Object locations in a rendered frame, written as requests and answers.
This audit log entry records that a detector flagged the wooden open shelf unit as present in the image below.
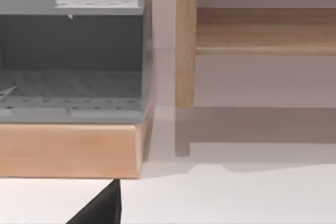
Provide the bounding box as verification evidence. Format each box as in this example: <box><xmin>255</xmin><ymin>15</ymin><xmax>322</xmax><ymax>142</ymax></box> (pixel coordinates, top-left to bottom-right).
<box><xmin>175</xmin><ymin>0</ymin><xmax>336</xmax><ymax>111</ymax></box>

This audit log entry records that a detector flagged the grey pierced drawer inside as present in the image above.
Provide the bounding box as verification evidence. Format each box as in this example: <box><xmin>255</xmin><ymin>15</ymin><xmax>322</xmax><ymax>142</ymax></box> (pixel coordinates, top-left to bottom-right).
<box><xmin>0</xmin><ymin>0</ymin><xmax>153</xmax><ymax>125</ymax></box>

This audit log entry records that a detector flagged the pale wooden drawer front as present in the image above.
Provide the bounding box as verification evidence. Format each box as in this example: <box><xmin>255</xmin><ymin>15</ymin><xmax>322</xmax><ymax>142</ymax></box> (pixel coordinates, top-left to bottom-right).
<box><xmin>0</xmin><ymin>111</ymin><xmax>151</xmax><ymax>180</ymax></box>

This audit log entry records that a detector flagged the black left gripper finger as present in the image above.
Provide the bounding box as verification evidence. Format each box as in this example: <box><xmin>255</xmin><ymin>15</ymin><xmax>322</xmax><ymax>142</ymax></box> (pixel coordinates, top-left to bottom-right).
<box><xmin>65</xmin><ymin>178</ymin><xmax>123</xmax><ymax>224</ymax></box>

